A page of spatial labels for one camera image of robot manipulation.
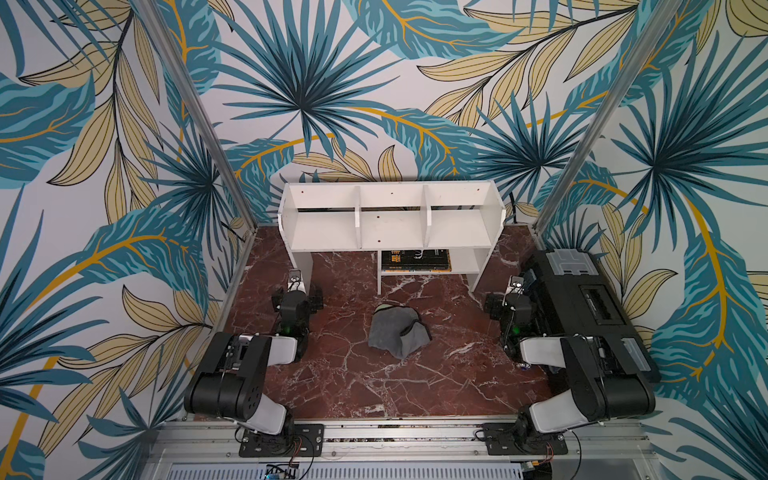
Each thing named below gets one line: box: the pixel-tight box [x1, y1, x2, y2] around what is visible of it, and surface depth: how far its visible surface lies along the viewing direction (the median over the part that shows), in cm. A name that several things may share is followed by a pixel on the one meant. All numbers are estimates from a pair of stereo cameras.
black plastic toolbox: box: [525, 249, 661, 382], surface depth 82 cm
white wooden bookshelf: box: [278, 179, 506, 294], surface depth 85 cm
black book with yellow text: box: [381, 249, 452, 273], surface depth 93 cm
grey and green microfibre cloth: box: [368, 305, 431, 359], surface depth 89 cm
